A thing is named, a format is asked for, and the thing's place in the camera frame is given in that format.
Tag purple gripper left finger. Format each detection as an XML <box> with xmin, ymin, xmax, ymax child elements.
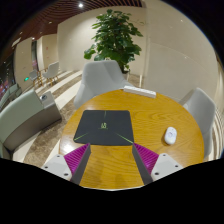
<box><xmin>42</xmin><ymin>143</ymin><xmax>91</xmax><ymax>185</ymax></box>

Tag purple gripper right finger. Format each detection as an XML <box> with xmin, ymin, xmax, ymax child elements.
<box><xmin>132</xmin><ymin>143</ymin><xmax>182</xmax><ymax>185</ymax></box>

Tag white computer mouse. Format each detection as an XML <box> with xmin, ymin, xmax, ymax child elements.
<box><xmin>164</xmin><ymin>127</ymin><xmax>177</xmax><ymax>145</ymax></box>

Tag black mouse pad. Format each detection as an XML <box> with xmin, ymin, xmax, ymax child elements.
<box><xmin>73</xmin><ymin>110</ymin><xmax>134</xmax><ymax>146</ymax></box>

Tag round wooden table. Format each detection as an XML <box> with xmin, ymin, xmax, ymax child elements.
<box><xmin>60</xmin><ymin>90</ymin><xmax>204</xmax><ymax>189</ymax></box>

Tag grey-green sofa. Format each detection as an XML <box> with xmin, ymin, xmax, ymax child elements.
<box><xmin>0</xmin><ymin>90</ymin><xmax>62</xmax><ymax>159</ymax></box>

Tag grey chair at right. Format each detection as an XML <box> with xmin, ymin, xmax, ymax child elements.
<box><xmin>180</xmin><ymin>88</ymin><xmax>216</xmax><ymax>157</ymax></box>

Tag white power strip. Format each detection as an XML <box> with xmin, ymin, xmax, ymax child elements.
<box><xmin>123</xmin><ymin>85</ymin><xmax>156</xmax><ymax>98</ymax></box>

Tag grey chair behind table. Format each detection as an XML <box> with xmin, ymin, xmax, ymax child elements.
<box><xmin>74</xmin><ymin>60</ymin><xmax>130</xmax><ymax>109</ymax></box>

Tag white distant chair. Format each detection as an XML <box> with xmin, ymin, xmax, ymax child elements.
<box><xmin>42</xmin><ymin>62</ymin><xmax>59</xmax><ymax>83</ymax></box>

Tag grey distant chair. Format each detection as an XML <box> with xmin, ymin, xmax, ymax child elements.
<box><xmin>29</xmin><ymin>70</ymin><xmax>40</xmax><ymax>84</ymax></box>

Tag large green potted plant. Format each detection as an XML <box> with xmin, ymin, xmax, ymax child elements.
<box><xmin>84</xmin><ymin>9</ymin><xmax>142</xmax><ymax>73</ymax></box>

